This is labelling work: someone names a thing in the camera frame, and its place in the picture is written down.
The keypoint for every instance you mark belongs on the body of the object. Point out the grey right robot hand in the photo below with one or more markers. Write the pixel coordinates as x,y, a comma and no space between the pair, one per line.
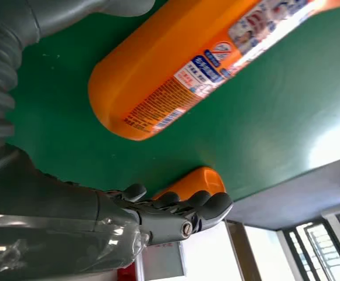
55,217

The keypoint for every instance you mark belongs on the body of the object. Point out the red object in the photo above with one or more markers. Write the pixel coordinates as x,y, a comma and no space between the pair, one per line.
126,273

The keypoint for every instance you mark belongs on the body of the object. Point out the green table mat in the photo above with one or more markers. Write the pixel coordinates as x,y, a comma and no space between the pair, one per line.
246,116

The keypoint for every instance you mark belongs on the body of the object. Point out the barred window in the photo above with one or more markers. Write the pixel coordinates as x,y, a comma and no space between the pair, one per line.
319,252

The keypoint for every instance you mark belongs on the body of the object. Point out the brown wooden post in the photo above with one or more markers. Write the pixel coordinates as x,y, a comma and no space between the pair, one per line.
243,256

